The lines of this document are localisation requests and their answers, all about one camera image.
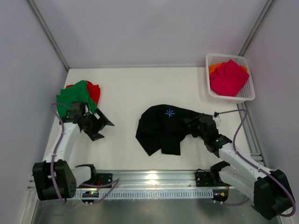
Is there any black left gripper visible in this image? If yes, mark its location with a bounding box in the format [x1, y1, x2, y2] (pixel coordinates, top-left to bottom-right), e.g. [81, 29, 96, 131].
[82, 109, 114, 141]

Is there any black t shirt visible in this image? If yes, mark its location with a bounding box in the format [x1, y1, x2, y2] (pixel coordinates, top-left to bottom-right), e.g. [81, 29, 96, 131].
[135, 105, 201, 156]

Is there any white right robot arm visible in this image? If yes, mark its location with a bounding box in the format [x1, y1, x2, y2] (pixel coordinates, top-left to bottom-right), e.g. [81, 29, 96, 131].
[184, 112, 296, 220]

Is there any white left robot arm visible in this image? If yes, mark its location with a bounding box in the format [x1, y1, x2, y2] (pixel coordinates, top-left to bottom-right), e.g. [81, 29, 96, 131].
[32, 101, 114, 203]

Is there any red t shirt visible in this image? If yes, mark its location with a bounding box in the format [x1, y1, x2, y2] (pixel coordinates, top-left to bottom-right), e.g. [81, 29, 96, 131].
[61, 80, 101, 105]

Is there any green t shirt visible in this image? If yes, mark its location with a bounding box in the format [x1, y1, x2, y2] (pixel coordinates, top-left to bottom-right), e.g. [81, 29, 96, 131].
[56, 89, 98, 113]

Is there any pink t shirt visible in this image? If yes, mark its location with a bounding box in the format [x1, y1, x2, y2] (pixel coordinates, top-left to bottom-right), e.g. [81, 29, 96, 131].
[209, 60, 249, 97]

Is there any white plastic basket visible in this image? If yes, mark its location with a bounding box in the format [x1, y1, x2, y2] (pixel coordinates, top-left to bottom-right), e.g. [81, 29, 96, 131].
[206, 54, 256, 104]

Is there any orange t shirt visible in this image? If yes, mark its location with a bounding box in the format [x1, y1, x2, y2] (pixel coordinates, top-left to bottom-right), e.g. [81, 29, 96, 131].
[209, 62, 248, 75]

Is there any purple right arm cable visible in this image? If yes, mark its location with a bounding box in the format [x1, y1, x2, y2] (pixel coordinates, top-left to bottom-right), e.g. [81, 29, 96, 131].
[214, 109, 296, 217]

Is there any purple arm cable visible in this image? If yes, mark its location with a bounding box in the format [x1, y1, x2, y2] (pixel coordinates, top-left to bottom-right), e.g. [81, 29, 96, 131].
[214, 109, 296, 217]
[50, 102, 120, 206]

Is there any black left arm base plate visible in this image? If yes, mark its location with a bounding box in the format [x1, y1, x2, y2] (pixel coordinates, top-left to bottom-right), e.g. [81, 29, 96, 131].
[79, 173, 113, 189]

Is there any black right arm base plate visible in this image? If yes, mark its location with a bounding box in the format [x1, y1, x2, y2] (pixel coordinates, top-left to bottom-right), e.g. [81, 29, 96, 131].
[195, 168, 222, 187]

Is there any aluminium front rail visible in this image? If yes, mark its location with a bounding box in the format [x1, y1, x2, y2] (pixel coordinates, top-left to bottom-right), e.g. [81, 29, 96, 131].
[27, 169, 234, 191]

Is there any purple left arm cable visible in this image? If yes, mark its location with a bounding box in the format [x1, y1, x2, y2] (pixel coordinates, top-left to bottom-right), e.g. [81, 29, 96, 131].
[50, 102, 120, 206]

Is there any grey slotted cable duct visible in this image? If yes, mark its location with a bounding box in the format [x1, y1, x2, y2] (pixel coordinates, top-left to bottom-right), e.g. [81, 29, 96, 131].
[73, 189, 214, 200]

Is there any left rear frame post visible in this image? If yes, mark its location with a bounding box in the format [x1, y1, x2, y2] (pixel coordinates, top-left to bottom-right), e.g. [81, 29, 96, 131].
[25, 0, 70, 72]

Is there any frame post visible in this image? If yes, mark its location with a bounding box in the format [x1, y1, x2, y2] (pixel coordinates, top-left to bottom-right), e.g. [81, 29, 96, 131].
[238, 0, 277, 56]
[25, 0, 70, 72]

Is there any right rear frame post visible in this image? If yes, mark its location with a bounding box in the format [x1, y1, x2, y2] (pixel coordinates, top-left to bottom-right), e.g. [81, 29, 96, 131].
[238, 0, 277, 56]

